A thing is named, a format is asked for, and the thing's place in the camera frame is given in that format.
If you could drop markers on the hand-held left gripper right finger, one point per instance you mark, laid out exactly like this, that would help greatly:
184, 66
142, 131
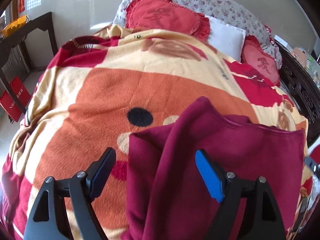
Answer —
208, 177

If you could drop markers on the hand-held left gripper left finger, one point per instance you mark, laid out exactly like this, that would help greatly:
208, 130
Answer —
102, 175

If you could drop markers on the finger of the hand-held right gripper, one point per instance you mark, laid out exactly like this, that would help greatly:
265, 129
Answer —
312, 166

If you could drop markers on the maroon fleece garment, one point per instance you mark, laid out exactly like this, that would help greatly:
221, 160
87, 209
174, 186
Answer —
250, 155

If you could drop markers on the red and cream printed blanket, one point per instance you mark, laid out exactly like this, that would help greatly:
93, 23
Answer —
100, 80

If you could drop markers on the red paper gift bag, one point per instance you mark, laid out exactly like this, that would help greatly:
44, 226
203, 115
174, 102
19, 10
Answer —
11, 107
21, 90

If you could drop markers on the small red heart pillow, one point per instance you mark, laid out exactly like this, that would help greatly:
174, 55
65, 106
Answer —
262, 62

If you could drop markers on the white pillow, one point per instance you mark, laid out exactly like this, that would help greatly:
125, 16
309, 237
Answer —
227, 38

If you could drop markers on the dark slatted radiator cover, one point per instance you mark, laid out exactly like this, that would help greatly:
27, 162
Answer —
15, 60

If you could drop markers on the dark wooden side table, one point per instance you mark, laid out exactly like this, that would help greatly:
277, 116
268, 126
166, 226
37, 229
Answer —
37, 23

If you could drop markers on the large red heart pillow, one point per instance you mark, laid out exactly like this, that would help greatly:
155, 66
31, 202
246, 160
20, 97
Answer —
165, 17

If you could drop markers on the yellow plastic basket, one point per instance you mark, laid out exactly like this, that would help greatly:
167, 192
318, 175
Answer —
15, 25

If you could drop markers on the dark carved wooden bed frame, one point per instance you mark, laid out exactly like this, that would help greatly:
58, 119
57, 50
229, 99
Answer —
300, 90

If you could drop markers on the red wall sign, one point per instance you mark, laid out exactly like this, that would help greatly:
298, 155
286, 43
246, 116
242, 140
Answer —
21, 3

